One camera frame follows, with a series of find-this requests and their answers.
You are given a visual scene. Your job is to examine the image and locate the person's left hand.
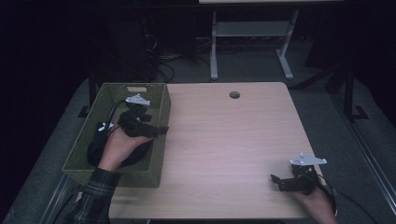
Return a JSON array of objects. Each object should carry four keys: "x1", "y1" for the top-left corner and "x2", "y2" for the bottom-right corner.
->
[{"x1": 98, "y1": 126, "x2": 154, "y2": 173}]

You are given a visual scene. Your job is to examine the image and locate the black stand leg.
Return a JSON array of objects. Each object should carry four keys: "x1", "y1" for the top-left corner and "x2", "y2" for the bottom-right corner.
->
[
  {"x1": 77, "y1": 69, "x2": 98, "y2": 119},
  {"x1": 340, "y1": 62, "x2": 369, "y2": 123}
]

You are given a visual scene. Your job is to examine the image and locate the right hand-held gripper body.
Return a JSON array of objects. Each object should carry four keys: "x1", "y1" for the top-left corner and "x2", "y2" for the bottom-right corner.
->
[{"x1": 278, "y1": 152, "x2": 328, "y2": 197}]

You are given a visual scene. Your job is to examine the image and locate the bundle of floor cables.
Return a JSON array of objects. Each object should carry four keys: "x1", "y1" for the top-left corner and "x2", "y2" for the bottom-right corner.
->
[{"x1": 144, "y1": 32, "x2": 213, "y2": 83}]

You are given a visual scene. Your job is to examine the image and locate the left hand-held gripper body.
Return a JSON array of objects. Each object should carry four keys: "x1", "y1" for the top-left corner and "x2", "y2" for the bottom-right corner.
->
[{"x1": 117, "y1": 93, "x2": 159, "y2": 138}]

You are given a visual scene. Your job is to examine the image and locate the green woven basket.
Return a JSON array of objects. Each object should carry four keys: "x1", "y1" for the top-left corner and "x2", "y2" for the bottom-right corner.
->
[{"x1": 61, "y1": 82, "x2": 172, "y2": 189}]

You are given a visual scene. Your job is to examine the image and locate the grey metal floor rail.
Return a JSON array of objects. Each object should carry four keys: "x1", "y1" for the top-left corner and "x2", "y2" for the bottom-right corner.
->
[
  {"x1": 38, "y1": 173, "x2": 80, "y2": 224},
  {"x1": 330, "y1": 91, "x2": 396, "y2": 217}
]

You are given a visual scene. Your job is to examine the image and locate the blue knit sweater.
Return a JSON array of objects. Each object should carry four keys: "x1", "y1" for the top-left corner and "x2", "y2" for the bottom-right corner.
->
[{"x1": 87, "y1": 121, "x2": 156, "y2": 168}]

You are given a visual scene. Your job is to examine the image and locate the white metal desk frame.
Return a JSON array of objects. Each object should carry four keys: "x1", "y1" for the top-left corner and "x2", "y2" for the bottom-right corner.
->
[{"x1": 199, "y1": 0, "x2": 344, "y2": 81}]

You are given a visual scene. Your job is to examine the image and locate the person's right hand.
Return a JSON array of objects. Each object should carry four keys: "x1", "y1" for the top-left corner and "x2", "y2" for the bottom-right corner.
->
[{"x1": 293, "y1": 186, "x2": 339, "y2": 224}]

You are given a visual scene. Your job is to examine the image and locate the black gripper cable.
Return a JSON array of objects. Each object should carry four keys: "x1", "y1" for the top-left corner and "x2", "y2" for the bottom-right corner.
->
[
  {"x1": 101, "y1": 101, "x2": 129, "y2": 147},
  {"x1": 316, "y1": 174, "x2": 373, "y2": 224}
]

